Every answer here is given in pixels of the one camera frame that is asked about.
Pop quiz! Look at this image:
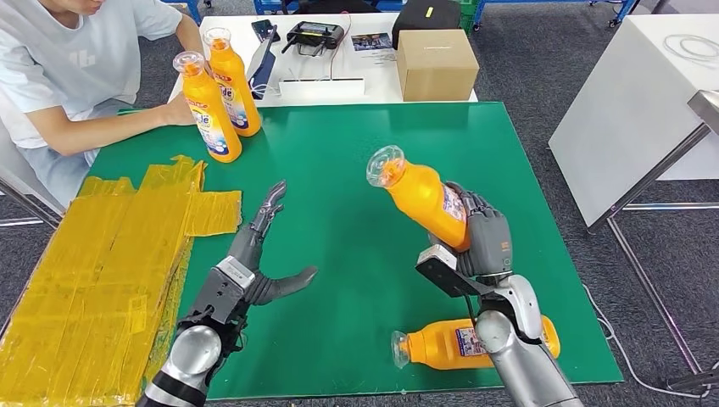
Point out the long white box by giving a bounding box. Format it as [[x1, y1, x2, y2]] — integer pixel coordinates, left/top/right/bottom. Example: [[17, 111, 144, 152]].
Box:
[[277, 77, 366, 103]]

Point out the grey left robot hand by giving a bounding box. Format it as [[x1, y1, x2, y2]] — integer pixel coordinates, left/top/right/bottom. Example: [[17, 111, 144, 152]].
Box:
[[227, 179, 319, 307]]

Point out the white floor cable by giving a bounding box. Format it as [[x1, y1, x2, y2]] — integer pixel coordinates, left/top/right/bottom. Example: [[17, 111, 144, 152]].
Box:
[[583, 286, 719, 400]]

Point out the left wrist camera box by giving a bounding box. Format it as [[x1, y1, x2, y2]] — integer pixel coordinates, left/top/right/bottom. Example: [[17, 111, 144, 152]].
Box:
[[191, 255, 257, 327]]

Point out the white bench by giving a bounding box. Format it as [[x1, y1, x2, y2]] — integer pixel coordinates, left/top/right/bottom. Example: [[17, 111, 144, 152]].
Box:
[[0, 120, 65, 231]]

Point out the person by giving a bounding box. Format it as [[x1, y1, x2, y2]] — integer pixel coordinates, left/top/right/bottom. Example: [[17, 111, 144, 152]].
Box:
[[0, 0, 210, 209]]

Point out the white desk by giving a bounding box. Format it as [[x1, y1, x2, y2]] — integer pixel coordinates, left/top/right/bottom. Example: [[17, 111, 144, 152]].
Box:
[[164, 12, 478, 109]]

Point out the brown cardboard box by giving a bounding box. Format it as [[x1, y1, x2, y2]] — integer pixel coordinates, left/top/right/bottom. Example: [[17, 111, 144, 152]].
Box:
[[395, 29, 480, 103]]

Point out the dark smartphone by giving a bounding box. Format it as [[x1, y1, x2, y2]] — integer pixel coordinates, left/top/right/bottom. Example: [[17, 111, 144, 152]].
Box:
[[251, 18, 281, 43]]

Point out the thin red cable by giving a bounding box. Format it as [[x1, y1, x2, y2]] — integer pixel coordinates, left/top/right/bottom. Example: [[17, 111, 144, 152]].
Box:
[[328, 12, 352, 80]]

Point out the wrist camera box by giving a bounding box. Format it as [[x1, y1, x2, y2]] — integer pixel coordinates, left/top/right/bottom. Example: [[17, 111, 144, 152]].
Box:
[[415, 244, 495, 298], [191, 255, 257, 327]]

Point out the black bag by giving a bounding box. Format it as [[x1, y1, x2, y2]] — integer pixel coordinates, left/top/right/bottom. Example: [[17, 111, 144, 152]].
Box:
[[391, 0, 463, 51]]

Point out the steel table frame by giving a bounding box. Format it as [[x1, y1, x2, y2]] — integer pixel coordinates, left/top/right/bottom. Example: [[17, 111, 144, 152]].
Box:
[[583, 89, 719, 394]]

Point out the orange detergent bottle clear cap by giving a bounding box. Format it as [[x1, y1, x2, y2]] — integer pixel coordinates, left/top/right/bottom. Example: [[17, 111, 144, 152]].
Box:
[[203, 26, 263, 138], [391, 315, 561, 371], [365, 144, 473, 253], [172, 51, 243, 164]]

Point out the coiled white cable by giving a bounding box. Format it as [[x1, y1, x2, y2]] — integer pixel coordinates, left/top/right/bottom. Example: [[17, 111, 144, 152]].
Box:
[[661, 34, 719, 70]]

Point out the tablet in dark case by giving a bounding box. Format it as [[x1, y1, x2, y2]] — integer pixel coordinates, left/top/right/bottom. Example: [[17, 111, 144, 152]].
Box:
[[247, 25, 279, 101]]

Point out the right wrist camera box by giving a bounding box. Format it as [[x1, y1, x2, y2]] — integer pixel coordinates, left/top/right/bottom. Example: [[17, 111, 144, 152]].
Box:
[[415, 244, 495, 298]]

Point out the printed leaflet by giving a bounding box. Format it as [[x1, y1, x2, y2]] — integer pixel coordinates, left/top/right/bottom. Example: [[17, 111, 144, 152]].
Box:
[[350, 31, 397, 65]]

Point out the person's right hand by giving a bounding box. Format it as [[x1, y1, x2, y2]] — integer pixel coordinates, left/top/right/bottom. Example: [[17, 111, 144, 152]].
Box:
[[163, 95, 196, 127]]

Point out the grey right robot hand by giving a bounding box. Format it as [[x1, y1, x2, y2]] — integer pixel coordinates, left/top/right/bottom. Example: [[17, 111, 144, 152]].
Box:
[[429, 181, 514, 279]]

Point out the black remote controller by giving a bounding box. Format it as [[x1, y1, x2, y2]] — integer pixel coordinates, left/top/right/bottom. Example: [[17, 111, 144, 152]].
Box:
[[281, 20, 345, 58]]

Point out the green plastic crate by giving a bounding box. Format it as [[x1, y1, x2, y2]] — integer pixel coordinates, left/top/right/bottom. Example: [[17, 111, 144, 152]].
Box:
[[457, 0, 478, 32]]

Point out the green table mat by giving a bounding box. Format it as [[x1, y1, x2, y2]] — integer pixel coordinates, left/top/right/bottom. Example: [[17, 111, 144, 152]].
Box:
[[84, 101, 625, 403]]

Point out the blue metal rack frame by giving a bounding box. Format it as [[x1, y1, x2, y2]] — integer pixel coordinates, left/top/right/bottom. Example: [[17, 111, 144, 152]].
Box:
[[471, 0, 638, 29], [163, 0, 202, 26], [251, 0, 405, 14]]

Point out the white side table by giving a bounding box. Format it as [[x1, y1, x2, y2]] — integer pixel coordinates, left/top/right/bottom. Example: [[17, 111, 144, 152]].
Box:
[[546, 14, 719, 229]]

